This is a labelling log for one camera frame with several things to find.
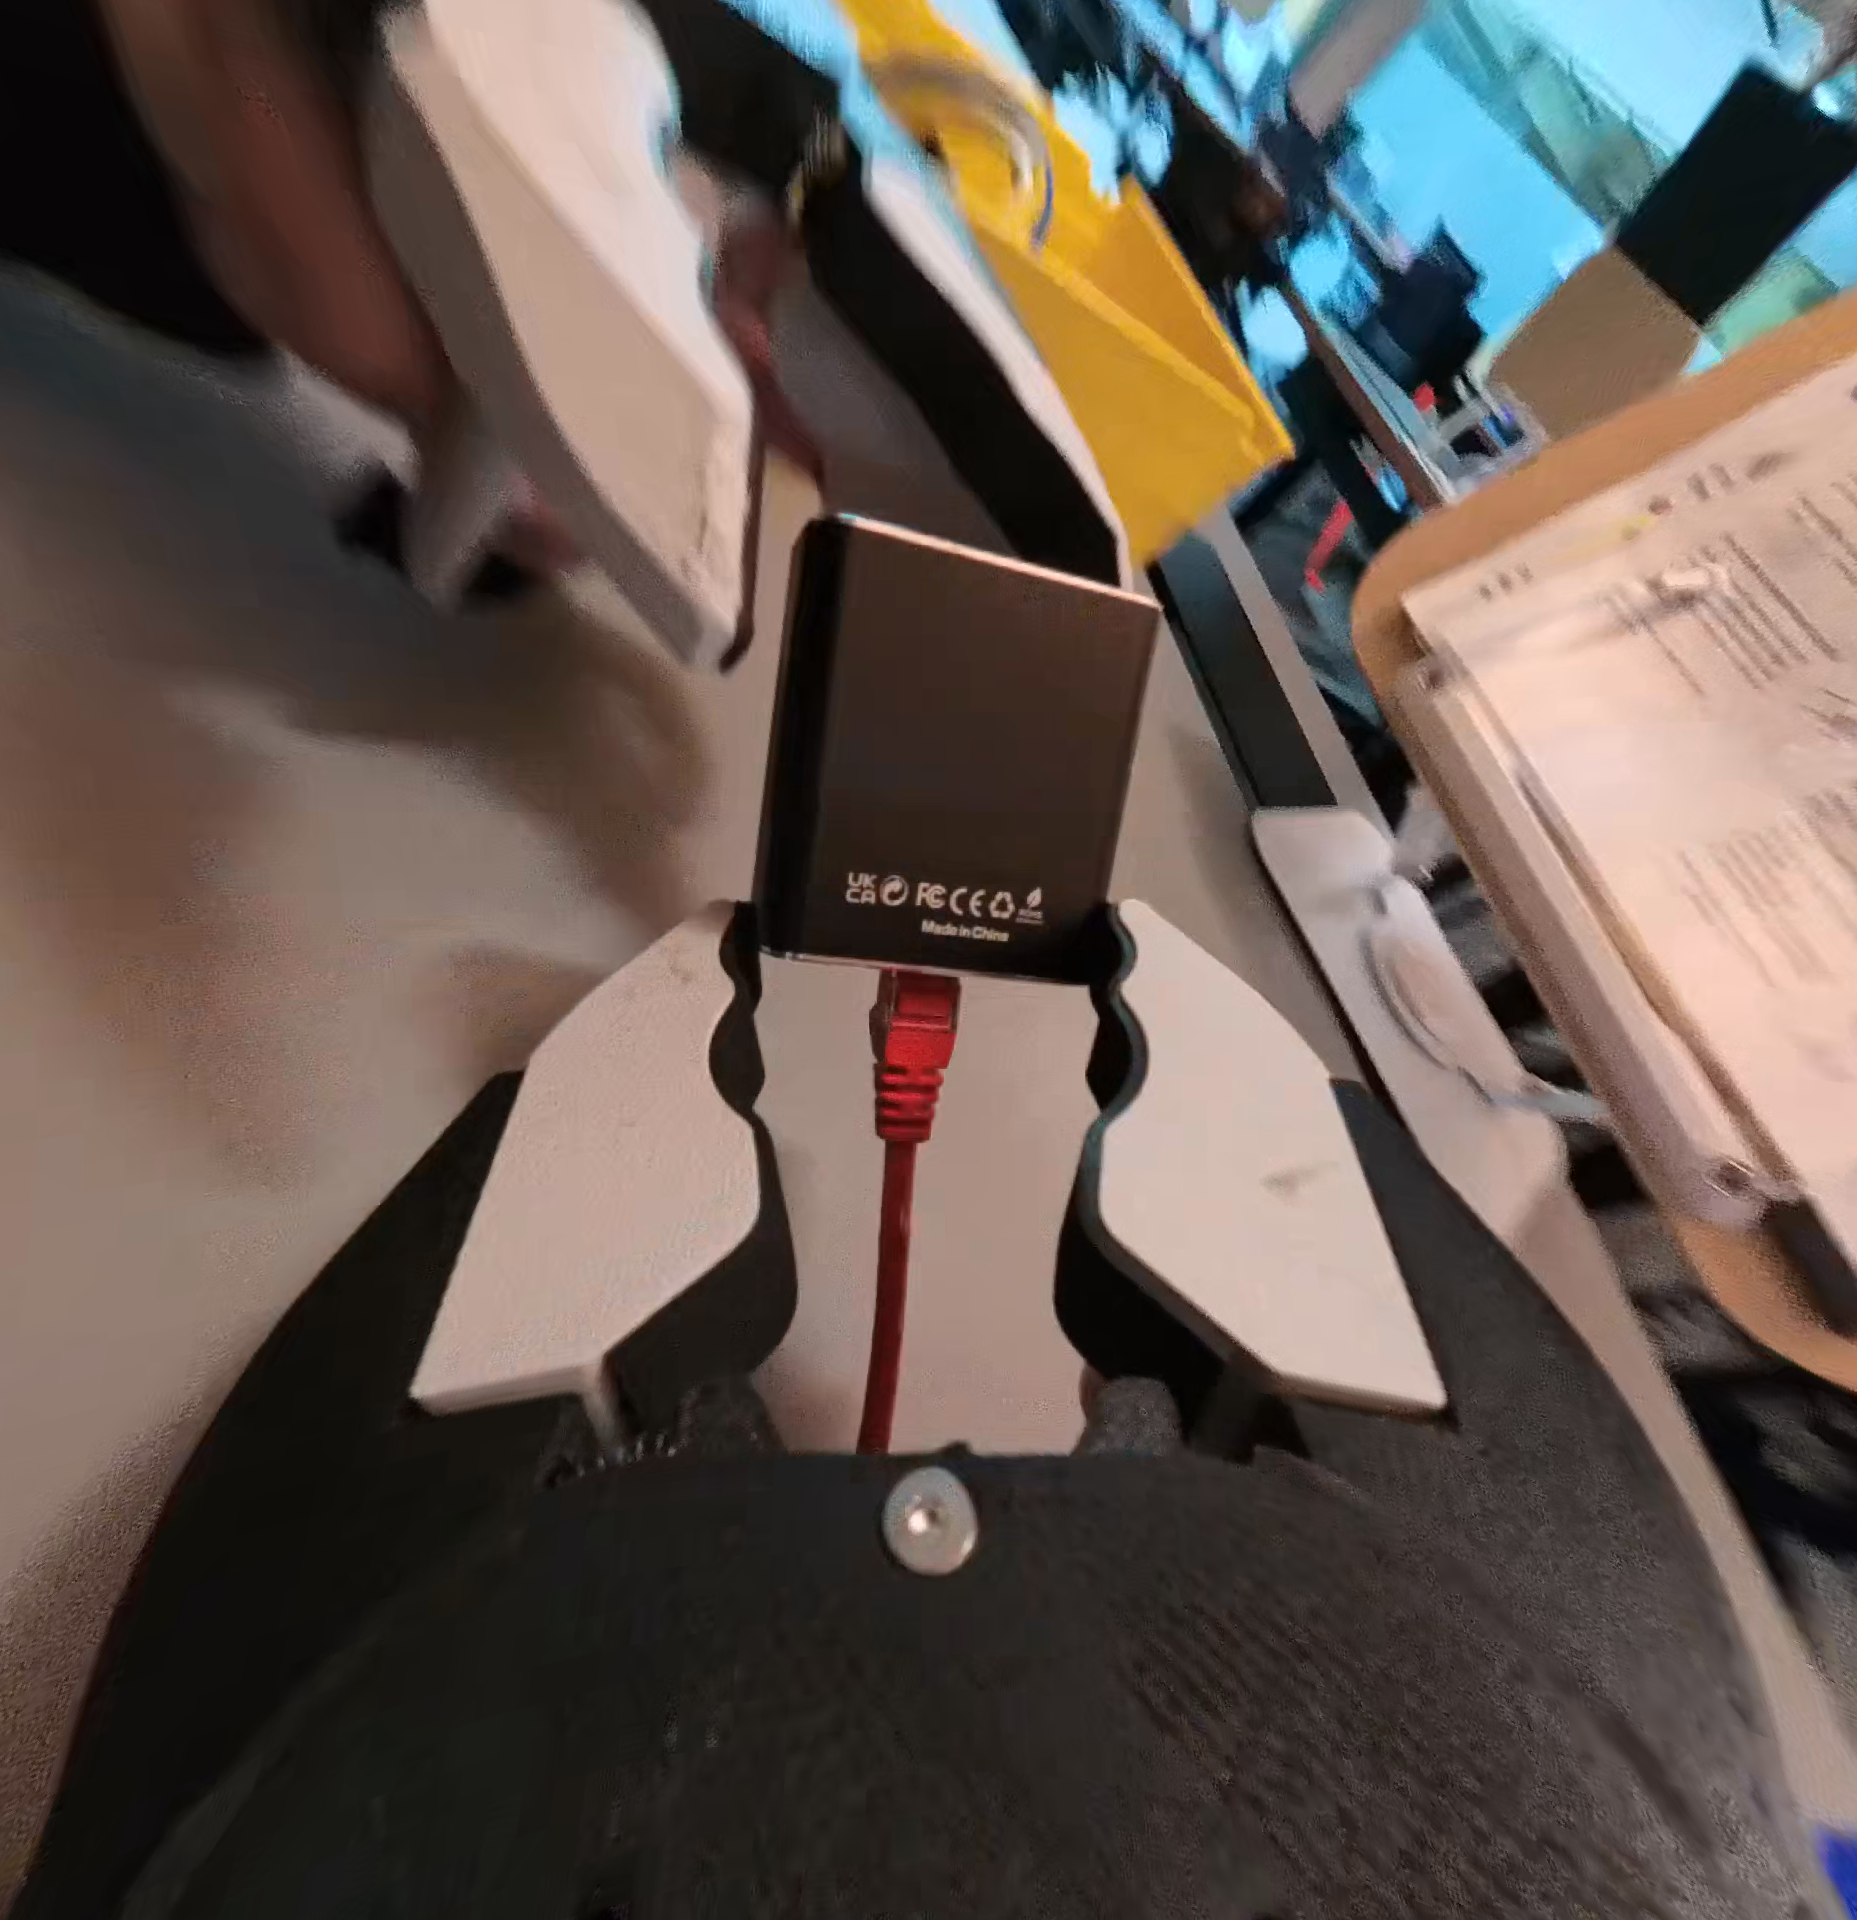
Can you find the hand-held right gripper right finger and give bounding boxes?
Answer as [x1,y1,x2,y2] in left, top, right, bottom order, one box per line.
[1052,897,1449,1445]

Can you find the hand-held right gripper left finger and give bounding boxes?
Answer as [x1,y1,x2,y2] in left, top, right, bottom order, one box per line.
[409,895,802,1439]

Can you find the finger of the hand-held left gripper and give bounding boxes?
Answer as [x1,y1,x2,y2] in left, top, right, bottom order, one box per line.
[797,143,1134,590]
[376,0,763,672]

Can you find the red network cable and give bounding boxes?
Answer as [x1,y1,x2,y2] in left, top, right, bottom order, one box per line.
[854,967,965,1457]

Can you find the black adapter box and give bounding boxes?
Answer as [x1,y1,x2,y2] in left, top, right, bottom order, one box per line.
[749,511,1164,987]

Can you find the white desk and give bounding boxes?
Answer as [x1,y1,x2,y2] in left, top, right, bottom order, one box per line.
[0,248,1857,1920]

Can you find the person's left hand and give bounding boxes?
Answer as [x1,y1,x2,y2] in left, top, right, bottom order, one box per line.
[100,0,453,440]

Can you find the yellow plastic bin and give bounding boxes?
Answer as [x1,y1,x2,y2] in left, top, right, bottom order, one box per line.
[833,0,1301,567]

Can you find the round wooden table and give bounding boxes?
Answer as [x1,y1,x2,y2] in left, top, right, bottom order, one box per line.
[1350,273,1857,1407]

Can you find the cardboard box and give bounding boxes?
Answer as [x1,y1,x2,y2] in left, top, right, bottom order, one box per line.
[1488,244,1719,447]

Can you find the printed paper sheets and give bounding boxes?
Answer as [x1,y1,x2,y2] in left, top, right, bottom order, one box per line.
[1396,335,1857,1251]

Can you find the black monitor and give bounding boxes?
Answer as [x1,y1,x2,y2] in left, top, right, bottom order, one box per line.
[1609,61,1857,331]

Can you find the black desk rail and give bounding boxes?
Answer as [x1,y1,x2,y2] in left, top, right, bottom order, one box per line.
[1151,529,1390,821]

